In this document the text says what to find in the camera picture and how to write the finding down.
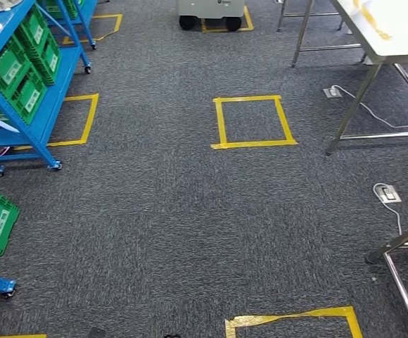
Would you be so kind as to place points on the yellow floor tape square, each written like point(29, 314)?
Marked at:
point(260, 320)
point(248, 21)
point(14, 336)
point(114, 25)
point(222, 121)

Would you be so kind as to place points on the grey wheeled cart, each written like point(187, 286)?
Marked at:
point(211, 9)

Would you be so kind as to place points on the black robot foot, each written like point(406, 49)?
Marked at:
point(172, 336)

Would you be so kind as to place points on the grey floor socket box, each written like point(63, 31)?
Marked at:
point(332, 92)

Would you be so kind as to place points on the white power adapter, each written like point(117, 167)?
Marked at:
point(388, 193)

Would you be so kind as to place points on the white desk with metal legs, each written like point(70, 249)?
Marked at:
point(393, 32)

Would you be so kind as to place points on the steel table frame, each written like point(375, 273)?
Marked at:
point(301, 35)

